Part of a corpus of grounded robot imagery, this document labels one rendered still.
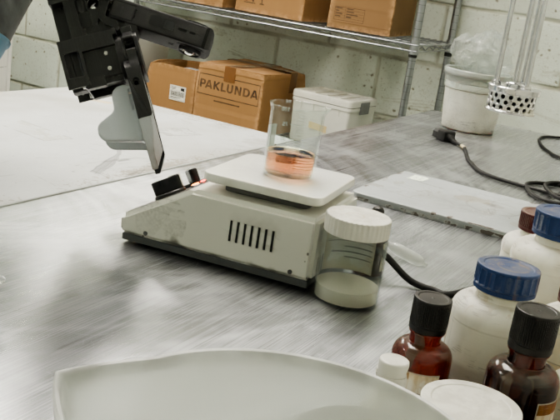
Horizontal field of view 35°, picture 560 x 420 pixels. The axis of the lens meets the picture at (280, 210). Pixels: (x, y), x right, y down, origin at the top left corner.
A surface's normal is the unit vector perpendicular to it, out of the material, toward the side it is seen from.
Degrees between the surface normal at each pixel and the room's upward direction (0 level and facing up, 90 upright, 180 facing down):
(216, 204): 90
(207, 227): 90
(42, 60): 90
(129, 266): 0
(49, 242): 0
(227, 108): 92
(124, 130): 64
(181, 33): 69
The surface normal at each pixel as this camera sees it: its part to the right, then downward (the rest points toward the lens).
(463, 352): -0.77, 0.07
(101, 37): 0.07, -0.07
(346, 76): -0.48, 0.17
